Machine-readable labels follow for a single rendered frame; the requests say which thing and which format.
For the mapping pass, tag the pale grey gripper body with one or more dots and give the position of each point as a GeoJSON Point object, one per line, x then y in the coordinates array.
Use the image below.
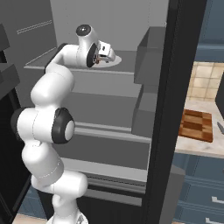
{"type": "Point", "coordinates": [109, 55]}

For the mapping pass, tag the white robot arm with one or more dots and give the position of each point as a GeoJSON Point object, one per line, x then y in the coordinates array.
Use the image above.
{"type": "Point", "coordinates": [49, 125]}

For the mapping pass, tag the brown chicken drumstick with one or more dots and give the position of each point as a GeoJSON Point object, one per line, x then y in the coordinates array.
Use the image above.
{"type": "Point", "coordinates": [96, 60]}

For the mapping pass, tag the grey fridge shelf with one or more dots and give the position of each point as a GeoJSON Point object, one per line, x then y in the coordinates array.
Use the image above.
{"type": "Point", "coordinates": [128, 62]}
{"type": "Point", "coordinates": [116, 172]}
{"type": "Point", "coordinates": [113, 132]}

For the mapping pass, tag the grey fridge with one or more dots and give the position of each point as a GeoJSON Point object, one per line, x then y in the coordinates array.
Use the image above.
{"type": "Point", "coordinates": [110, 102]}

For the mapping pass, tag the black fridge door with bins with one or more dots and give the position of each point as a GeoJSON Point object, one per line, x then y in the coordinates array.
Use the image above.
{"type": "Point", "coordinates": [7, 122]}
{"type": "Point", "coordinates": [172, 87]}

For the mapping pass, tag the wooden cutting board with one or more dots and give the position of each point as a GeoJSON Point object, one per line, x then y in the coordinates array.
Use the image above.
{"type": "Point", "coordinates": [196, 125]}

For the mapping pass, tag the white plate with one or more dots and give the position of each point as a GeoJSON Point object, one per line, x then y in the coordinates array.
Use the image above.
{"type": "Point", "coordinates": [115, 61]}

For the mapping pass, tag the grey door bin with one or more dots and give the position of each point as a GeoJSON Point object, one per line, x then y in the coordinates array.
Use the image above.
{"type": "Point", "coordinates": [145, 113]}
{"type": "Point", "coordinates": [150, 58]}

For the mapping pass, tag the dark appliance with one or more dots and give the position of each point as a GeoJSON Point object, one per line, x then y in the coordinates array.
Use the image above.
{"type": "Point", "coordinates": [220, 96]}

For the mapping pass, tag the blue drawer front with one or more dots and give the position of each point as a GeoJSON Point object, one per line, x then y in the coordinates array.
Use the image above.
{"type": "Point", "coordinates": [192, 217]}
{"type": "Point", "coordinates": [201, 189]}

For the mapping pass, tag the blue base cupboard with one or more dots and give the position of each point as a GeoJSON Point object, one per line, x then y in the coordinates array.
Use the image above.
{"type": "Point", "coordinates": [30, 204]}

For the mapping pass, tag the blue wall cupboard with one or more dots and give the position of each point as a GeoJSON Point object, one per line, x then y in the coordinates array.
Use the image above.
{"type": "Point", "coordinates": [211, 29]}

